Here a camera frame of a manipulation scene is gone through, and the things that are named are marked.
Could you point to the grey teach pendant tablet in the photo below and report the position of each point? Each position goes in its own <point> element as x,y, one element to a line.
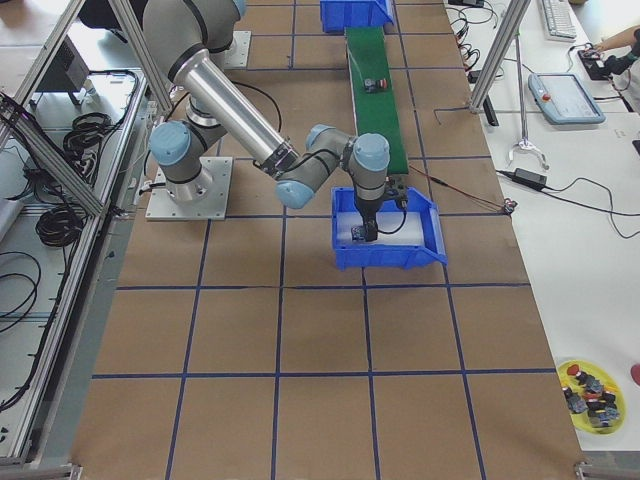
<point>563,99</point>

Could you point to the right aluminium frame post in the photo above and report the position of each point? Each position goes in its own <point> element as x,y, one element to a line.
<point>498,50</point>

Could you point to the white keyboard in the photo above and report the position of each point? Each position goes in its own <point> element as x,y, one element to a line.
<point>557,20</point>

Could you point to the blue empty destination bin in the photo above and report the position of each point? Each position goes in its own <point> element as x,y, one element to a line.
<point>380,255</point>

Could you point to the yellow plate of spare buttons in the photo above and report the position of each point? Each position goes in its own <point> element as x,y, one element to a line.
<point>593,398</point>

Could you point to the yellow push button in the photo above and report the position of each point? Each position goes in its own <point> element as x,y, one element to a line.
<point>358,233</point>

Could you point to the white foam pad destination bin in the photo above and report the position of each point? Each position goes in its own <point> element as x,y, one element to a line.
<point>400,229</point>

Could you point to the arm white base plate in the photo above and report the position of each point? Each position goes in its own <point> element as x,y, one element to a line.
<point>204,198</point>
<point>237,55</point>

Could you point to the red push button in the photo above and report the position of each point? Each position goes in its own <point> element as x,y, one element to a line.
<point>372,86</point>

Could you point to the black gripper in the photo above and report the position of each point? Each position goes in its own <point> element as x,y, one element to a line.
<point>367,209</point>

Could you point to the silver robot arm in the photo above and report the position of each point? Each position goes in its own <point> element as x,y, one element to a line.
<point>183,36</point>

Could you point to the green conveyor belt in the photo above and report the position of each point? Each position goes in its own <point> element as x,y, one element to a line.
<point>374,113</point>

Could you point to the black power brick on desk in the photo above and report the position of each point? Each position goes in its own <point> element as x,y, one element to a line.
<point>532,180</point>

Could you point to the person forearm at desk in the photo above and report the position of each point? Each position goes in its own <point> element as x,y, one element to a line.
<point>619,40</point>

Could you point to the left aluminium frame rail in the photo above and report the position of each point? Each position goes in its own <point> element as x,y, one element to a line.
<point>79,95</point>

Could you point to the blue bin with buttons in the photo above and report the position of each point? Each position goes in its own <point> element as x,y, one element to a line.
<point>337,15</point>

